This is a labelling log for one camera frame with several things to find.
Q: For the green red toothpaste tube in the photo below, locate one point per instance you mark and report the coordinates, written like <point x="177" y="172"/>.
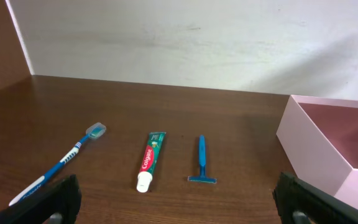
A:
<point x="149" y="161"/>

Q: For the white cardboard box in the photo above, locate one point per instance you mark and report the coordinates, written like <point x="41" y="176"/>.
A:
<point x="320" y="139"/>

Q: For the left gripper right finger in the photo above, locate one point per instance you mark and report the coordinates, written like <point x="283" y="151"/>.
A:
<point x="299" y="202"/>

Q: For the blue white toothbrush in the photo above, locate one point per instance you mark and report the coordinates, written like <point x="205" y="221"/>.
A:
<point x="93" y="132"/>

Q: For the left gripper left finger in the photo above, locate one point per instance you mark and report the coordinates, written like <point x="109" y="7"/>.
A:
<point x="62" y="197"/>

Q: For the blue disposable razor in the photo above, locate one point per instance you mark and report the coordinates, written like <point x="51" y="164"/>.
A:
<point x="202" y="177"/>

